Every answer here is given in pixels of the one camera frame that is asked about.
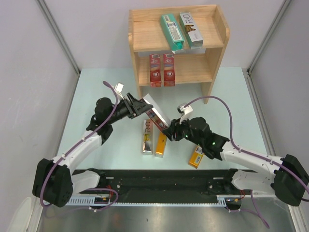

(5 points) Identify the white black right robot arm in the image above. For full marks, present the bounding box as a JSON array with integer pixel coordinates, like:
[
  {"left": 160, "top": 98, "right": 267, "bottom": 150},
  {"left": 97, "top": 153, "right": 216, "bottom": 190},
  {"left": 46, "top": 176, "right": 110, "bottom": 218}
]
[{"left": 163, "top": 117, "right": 309, "bottom": 206}]

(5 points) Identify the wooden two-tier shelf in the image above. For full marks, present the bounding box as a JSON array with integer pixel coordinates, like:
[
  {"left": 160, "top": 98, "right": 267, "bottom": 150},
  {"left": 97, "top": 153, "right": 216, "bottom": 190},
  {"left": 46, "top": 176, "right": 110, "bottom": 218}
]
[{"left": 128, "top": 5, "right": 230, "bottom": 96}]

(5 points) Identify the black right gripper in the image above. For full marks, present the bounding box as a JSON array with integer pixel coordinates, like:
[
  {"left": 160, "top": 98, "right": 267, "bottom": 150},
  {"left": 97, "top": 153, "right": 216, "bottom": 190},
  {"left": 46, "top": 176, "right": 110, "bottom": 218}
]
[{"left": 162, "top": 114, "right": 203, "bottom": 147}]

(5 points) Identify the teal toothpaste box with barcode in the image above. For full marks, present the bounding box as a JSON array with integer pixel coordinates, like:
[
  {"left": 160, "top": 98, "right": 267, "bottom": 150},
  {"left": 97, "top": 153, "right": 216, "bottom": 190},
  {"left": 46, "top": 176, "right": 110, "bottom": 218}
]
[{"left": 160, "top": 14, "right": 185, "bottom": 54}]

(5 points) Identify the silver teal toothpaste box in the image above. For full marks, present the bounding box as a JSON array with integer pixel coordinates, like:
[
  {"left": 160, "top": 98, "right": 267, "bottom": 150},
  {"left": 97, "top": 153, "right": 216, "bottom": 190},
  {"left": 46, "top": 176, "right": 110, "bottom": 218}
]
[{"left": 180, "top": 12, "right": 203, "bottom": 49}]

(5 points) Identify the yellow toothpaste box with barcode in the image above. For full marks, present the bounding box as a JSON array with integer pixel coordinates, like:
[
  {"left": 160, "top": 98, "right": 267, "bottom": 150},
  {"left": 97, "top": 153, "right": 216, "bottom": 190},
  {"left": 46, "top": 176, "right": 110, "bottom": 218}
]
[{"left": 188, "top": 146, "right": 204, "bottom": 169}]

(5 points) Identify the red 3D toothpaste box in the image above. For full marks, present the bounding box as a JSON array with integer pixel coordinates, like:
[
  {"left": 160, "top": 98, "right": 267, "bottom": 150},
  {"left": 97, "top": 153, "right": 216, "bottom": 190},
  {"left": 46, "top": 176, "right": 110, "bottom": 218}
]
[
  {"left": 142, "top": 94, "right": 171, "bottom": 131},
  {"left": 149, "top": 54, "right": 162, "bottom": 87},
  {"left": 163, "top": 53, "right": 175, "bottom": 87}
]

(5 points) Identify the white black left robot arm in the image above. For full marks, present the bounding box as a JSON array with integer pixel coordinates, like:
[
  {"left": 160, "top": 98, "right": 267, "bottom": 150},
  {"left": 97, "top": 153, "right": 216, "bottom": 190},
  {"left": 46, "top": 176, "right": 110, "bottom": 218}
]
[{"left": 32, "top": 93, "right": 153, "bottom": 207}]

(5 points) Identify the silver yellow toothpaste box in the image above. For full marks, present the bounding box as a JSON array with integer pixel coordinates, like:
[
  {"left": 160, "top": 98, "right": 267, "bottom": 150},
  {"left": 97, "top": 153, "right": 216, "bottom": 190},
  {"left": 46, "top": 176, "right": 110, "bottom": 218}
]
[{"left": 142, "top": 119, "right": 153, "bottom": 155}]

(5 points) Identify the white slotted cable duct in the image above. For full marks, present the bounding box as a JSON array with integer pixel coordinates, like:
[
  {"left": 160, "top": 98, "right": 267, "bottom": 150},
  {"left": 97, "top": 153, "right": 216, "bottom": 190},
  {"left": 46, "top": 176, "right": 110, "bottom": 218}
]
[{"left": 66, "top": 196, "right": 226, "bottom": 207}]

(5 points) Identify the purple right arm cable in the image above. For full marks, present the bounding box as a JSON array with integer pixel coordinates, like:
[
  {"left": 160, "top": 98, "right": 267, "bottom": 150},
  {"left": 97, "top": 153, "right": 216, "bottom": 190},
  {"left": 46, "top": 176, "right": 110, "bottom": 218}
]
[{"left": 184, "top": 95, "right": 309, "bottom": 203}]

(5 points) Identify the plain yellow toothpaste box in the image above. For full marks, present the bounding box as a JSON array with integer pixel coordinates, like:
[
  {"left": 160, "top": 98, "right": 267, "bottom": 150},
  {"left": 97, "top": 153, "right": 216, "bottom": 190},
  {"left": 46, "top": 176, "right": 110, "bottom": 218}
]
[{"left": 155, "top": 132, "right": 167, "bottom": 158}]

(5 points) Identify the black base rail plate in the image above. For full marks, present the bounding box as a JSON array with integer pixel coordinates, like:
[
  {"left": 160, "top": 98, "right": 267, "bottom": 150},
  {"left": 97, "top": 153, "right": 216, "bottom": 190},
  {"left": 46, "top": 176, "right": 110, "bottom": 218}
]
[{"left": 92, "top": 170, "right": 250, "bottom": 204}]

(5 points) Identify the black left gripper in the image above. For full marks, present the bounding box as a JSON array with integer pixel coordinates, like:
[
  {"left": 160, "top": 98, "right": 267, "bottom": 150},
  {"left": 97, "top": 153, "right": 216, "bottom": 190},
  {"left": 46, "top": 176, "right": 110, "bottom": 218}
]
[{"left": 107, "top": 93, "right": 152, "bottom": 125}]

